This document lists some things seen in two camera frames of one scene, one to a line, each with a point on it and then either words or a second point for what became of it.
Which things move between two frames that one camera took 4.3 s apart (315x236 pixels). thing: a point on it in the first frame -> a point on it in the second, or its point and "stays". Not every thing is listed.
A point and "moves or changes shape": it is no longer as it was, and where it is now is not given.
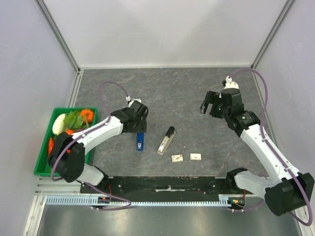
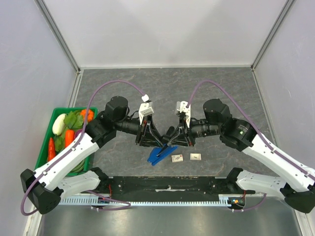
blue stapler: (140, 141) moves or changes shape
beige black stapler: (167, 141) stays
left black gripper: (141, 127) -> (150, 136)
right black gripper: (211, 97) -> (181, 140)
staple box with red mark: (176, 158) stays
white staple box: (195, 156) stays
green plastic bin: (43, 167) stays
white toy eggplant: (58, 125) stays
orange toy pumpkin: (89, 114) stays
